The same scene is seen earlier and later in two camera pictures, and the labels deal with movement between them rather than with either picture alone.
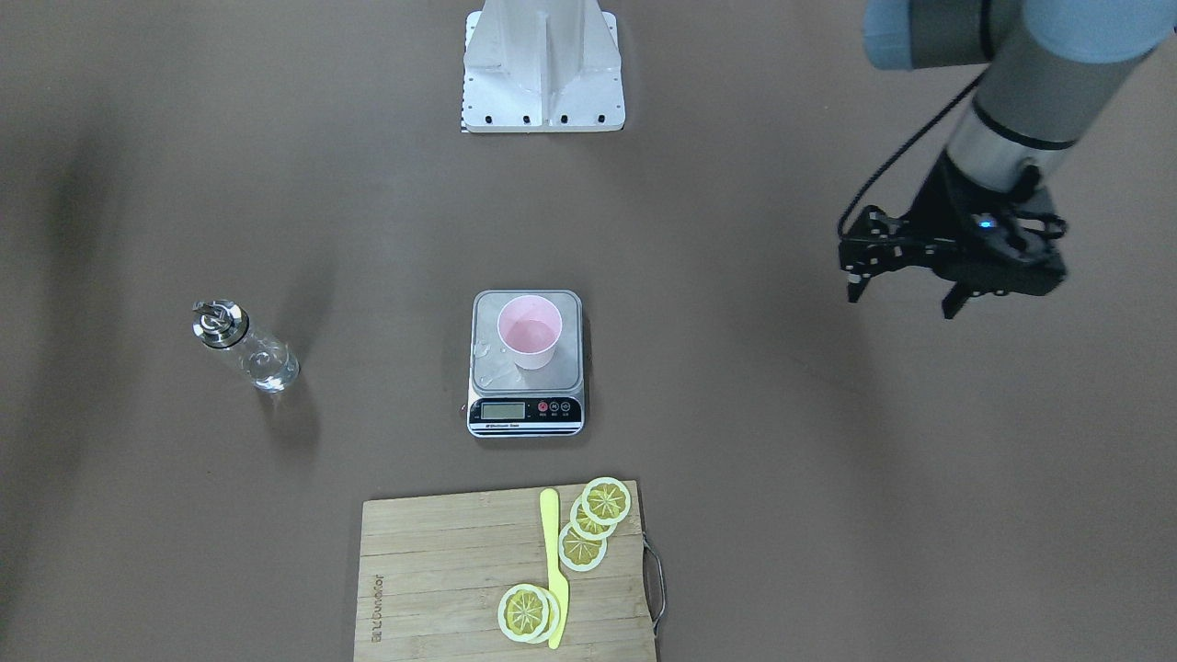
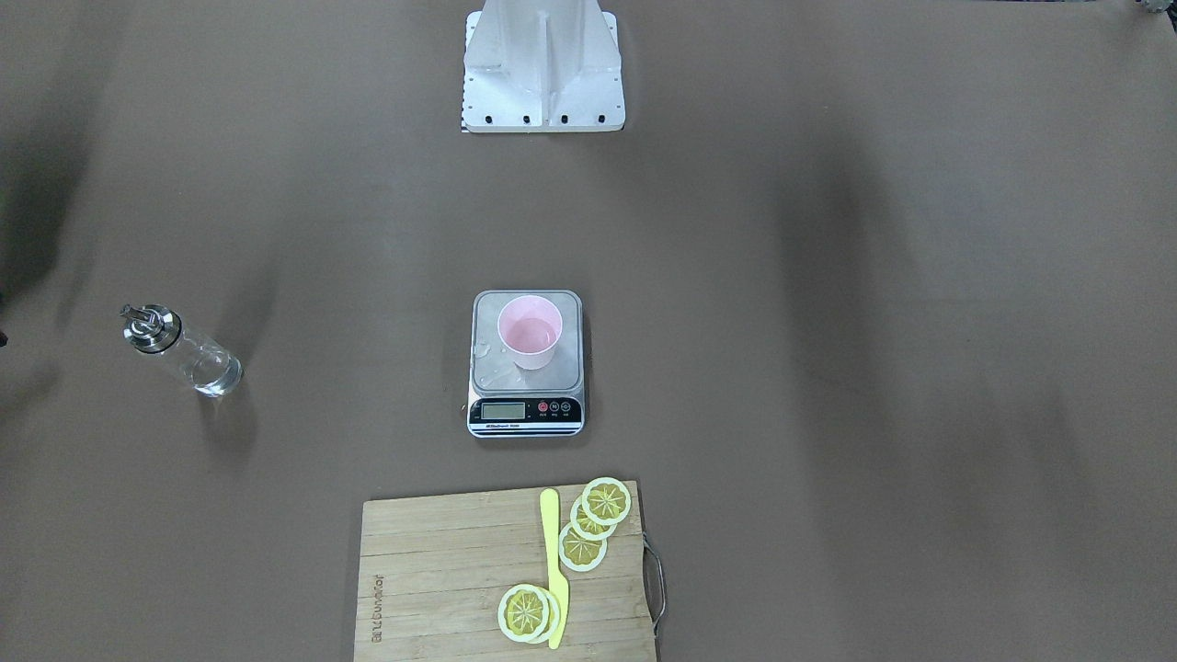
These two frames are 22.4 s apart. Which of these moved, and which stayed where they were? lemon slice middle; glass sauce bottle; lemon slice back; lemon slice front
Moved: glass sauce bottle
Stayed: lemon slice front; lemon slice back; lemon slice middle
